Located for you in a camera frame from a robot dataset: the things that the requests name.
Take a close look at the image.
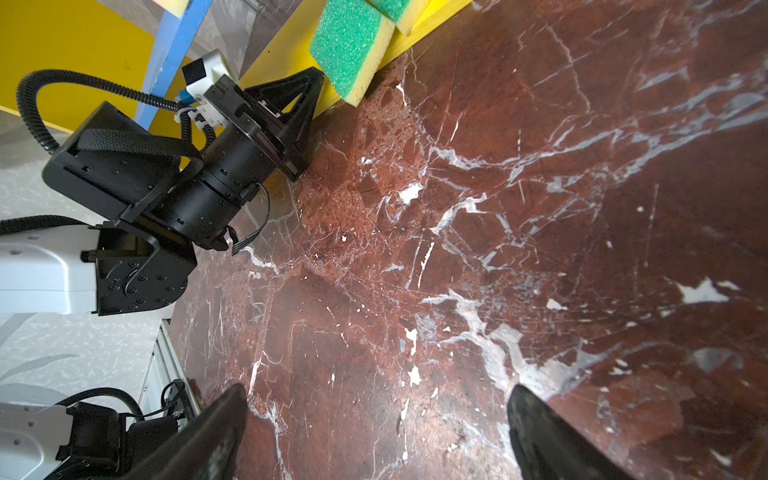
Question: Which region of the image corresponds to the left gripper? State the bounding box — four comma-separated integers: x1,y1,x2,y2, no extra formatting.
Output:
152,67,325,251

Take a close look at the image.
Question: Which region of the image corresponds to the yellow shelf unit frame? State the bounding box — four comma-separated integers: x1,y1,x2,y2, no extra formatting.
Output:
1,1,470,133

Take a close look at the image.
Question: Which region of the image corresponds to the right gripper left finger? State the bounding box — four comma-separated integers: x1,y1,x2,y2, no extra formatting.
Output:
123,383,248,479

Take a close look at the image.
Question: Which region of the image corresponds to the blue lower shelf board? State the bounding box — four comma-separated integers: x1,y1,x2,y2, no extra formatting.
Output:
142,0,213,97

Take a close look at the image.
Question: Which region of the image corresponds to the green sponge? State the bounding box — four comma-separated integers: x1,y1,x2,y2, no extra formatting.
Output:
310,0,395,106
368,0,430,36

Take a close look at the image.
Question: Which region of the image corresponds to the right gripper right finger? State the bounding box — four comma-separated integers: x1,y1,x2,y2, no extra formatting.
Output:
507,384,630,479

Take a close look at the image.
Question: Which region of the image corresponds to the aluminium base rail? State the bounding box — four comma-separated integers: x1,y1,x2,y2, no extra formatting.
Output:
138,319,201,420

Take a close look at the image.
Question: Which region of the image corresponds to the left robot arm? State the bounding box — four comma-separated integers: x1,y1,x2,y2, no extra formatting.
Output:
1,67,324,316

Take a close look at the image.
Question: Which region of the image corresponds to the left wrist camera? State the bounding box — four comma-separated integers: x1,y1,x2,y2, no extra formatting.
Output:
179,50,235,130

